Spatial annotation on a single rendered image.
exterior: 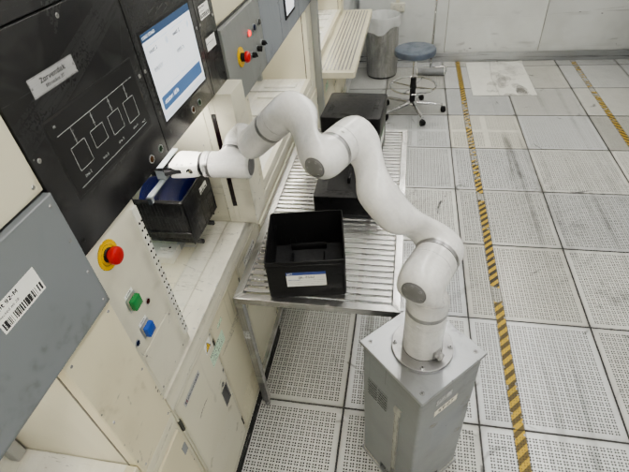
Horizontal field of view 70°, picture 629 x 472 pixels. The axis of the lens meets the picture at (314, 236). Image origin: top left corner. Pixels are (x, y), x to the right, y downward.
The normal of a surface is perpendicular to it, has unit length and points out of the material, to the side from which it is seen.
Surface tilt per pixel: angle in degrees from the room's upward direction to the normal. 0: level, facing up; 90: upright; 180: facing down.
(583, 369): 0
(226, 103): 90
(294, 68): 90
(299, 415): 0
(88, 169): 90
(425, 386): 0
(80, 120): 90
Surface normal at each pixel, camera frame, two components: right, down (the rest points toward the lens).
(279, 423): -0.08, -0.76
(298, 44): -0.18, 0.65
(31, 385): 0.98, 0.05
